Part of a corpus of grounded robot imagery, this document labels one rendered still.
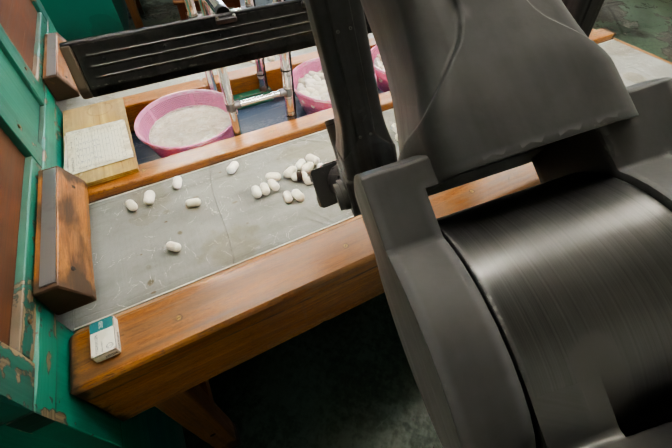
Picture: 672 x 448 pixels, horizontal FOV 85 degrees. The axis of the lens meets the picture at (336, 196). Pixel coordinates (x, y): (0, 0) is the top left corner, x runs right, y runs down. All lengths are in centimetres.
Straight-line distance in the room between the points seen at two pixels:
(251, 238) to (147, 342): 25
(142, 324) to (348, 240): 38
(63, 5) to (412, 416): 331
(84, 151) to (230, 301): 56
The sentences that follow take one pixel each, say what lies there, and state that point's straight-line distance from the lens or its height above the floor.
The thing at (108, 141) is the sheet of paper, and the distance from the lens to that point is 106.
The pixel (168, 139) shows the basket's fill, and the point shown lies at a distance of 109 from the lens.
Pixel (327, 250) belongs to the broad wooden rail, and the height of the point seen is 76.
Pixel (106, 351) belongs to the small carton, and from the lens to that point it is 69.
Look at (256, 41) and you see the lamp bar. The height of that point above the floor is 107.
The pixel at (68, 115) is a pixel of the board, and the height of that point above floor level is 78.
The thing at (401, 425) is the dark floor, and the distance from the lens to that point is 139.
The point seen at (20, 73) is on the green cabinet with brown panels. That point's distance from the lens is 113.
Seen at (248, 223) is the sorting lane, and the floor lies 74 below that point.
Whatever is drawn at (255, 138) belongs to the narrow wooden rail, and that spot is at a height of 76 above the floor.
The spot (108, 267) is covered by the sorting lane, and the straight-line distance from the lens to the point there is 84.
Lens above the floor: 135
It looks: 47 degrees down
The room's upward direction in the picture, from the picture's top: straight up
